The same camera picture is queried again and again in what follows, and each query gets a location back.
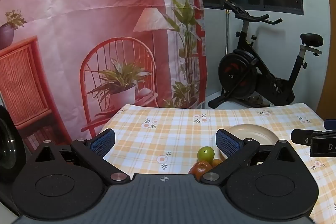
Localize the orange plaid floral tablecloth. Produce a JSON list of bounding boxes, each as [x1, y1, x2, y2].
[[96, 103, 336, 224]]

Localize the black round device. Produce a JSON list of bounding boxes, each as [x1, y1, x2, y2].
[[0, 105, 27, 184]]

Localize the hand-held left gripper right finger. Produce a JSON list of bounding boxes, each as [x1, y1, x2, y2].
[[200, 129, 306, 185]]

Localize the brown wooden door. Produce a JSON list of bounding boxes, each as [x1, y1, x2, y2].
[[316, 0, 336, 119]]

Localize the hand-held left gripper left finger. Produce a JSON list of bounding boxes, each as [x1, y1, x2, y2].
[[31, 129, 131, 186]]

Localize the brown sandals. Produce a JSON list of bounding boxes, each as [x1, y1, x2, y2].
[[245, 95, 271, 108]]

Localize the cream ceramic plate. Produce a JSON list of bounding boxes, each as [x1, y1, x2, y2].
[[223, 124, 279, 165]]

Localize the pink printed backdrop cloth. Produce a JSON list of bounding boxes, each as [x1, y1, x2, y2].
[[0, 0, 208, 147]]

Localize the green apple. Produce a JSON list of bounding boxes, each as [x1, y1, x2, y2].
[[197, 147, 215, 162]]

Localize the black exercise bike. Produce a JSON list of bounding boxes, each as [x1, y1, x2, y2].
[[208, 0, 324, 109]]

